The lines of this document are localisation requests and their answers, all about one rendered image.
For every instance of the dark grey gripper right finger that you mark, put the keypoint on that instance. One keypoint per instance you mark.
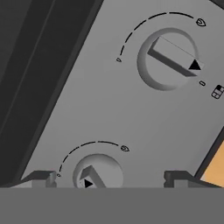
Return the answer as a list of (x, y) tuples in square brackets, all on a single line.
[(180, 178)]

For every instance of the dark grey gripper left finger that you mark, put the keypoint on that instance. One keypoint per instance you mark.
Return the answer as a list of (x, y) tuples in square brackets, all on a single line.
[(40, 178)]

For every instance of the grey round stove knob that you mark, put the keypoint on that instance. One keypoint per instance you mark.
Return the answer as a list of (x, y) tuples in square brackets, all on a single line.
[(97, 172), (170, 58)]

